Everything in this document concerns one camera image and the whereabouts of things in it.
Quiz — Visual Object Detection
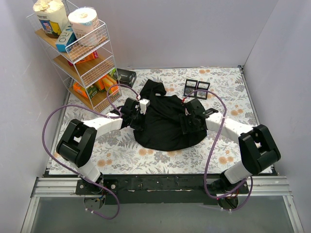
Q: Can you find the black t-shirt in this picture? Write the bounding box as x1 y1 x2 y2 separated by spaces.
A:
133 80 207 151

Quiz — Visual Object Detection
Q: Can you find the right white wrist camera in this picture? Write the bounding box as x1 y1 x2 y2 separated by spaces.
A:
183 102 190 116

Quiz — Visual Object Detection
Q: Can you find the green box bottom shelf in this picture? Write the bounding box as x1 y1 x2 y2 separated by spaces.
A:
86 85 98 99

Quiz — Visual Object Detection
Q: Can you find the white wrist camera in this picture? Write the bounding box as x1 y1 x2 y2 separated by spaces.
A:
139 99 150 115
183 102 190 116

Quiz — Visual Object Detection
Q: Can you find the aluminium frame rail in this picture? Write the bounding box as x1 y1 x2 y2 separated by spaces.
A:
22 176 304 233

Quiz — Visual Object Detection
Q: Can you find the blue and white box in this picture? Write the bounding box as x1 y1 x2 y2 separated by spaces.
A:
55 22 77 52

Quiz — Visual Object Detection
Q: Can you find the white wire shelf rack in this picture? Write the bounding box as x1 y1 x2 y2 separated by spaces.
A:
27 0 121 112

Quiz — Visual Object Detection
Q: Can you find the black display case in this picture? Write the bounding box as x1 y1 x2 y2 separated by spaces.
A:
184 79 198 97
196 81 210 100

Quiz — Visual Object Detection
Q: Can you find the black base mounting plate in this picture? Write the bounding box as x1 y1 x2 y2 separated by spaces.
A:
75 174 236 205

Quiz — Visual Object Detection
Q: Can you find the orange snack box middle shelf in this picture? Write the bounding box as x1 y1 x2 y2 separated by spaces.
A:
75 51 99 65

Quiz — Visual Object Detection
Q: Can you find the wrapped toilet paper roll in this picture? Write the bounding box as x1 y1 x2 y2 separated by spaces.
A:
68 7 100 46

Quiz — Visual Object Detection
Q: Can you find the black box on table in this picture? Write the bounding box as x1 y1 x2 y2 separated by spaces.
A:
117 68 137 87

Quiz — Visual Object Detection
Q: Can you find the paper-wrapped jar with label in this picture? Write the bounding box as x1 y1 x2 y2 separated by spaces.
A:
33 0 68 38

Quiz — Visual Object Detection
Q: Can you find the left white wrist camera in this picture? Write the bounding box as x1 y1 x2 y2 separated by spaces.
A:
139 99 150 115

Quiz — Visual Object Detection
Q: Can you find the left black display case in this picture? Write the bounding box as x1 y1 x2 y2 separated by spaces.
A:
184 79 198 97

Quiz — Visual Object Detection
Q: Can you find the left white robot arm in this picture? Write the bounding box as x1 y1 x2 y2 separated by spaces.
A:
56 98 150 194

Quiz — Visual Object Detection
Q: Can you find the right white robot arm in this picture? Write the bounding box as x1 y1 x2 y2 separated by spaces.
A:
179 99 281 193

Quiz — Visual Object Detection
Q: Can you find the yellow orange box bottom shelf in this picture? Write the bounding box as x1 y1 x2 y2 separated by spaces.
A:
94 74 117 92

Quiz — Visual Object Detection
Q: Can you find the orange box bottom left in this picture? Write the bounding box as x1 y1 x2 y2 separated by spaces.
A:
72 82 88 98

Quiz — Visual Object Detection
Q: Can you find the right black display case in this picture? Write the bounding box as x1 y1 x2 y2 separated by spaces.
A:
196 81 210 100

